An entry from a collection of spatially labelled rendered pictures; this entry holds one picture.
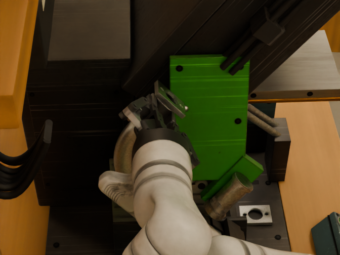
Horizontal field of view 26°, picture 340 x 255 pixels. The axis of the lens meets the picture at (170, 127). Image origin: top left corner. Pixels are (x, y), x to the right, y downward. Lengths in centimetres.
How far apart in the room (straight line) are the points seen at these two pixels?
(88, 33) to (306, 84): 37
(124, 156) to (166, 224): 35
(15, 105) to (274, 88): 68
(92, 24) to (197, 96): 21
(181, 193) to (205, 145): 30
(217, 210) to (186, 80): 22
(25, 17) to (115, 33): 48
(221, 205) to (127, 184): 25
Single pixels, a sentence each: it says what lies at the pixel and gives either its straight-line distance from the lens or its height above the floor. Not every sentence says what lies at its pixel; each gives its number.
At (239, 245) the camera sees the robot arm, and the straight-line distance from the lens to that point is 83.
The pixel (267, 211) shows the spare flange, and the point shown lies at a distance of 133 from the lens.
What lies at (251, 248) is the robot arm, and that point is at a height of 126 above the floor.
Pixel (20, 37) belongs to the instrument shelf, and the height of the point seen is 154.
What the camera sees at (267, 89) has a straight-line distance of 122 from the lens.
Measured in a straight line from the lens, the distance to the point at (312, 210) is 136.
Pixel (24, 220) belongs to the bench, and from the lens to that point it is 137.
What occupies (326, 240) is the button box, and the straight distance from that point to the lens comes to 128.
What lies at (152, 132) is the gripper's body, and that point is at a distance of 93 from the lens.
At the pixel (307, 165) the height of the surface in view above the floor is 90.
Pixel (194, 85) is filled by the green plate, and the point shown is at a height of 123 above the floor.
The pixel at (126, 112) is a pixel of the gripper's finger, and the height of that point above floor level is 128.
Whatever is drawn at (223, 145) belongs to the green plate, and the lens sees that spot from 112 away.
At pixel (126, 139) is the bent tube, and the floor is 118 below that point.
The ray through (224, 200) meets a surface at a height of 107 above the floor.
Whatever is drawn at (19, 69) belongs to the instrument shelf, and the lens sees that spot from 64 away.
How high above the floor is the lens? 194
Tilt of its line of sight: 45 degrees down
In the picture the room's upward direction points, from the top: straight up
